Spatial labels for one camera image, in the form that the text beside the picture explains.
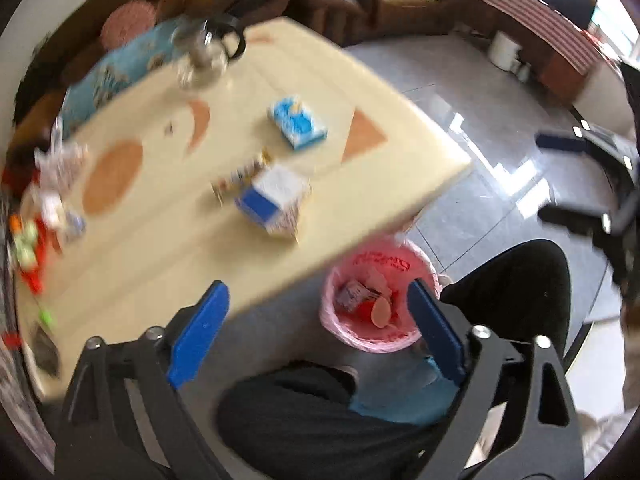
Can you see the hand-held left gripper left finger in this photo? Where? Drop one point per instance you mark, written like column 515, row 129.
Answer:
column 200, row 335

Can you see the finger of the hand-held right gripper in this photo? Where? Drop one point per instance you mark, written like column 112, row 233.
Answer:
column 570, row 217
column 560, row 141

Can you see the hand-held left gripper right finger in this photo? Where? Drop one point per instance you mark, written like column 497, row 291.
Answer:
column 435, row 330

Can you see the trash bin pink bag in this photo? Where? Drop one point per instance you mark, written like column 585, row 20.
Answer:
column 340, row 330

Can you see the brown wooden cabinet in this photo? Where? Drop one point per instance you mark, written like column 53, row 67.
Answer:
column 560, row 77

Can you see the light blue stool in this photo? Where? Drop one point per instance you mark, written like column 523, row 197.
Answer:
column 400, row 395

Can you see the person's leg black trousers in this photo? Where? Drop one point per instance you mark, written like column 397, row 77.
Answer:
column 310, row 425
column 510, row 285

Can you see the beige wooden coffee table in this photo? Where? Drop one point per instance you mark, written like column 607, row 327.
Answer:
column 150, row 240

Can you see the red checked tablecloth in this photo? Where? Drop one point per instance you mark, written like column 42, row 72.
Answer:
column 540, row 15

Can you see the small green plastic object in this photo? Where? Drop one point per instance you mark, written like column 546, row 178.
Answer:
column 46, row 318

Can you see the dark crumpled object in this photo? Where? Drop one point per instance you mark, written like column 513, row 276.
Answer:
column 46, row 352

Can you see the yellow patterned box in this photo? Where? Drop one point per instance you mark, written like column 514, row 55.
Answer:
column 230, row 182

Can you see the white blue medicine box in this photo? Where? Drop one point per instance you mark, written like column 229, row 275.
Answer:
column 275, row 195

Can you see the small candy wrapper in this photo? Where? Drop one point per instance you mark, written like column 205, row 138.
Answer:
column 75, row 225

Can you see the green apple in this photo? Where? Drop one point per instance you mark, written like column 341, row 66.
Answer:
column 27, row 260
column 26, row 239

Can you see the floral patterned blanket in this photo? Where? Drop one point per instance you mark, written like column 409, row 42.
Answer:
column 20, row 410

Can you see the small white plastic bag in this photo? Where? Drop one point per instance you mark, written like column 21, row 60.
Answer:
column 47, row 207

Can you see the brown leather armchair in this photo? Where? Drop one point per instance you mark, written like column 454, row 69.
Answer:
column 400, row 15

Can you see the orange fruit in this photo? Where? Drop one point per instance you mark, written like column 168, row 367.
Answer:
column 15, row 221

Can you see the blue tissue packet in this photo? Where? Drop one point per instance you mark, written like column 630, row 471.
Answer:
column 295, row 122

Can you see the pink round knitted cushion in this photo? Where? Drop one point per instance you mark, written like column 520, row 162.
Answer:
column 127, row 25

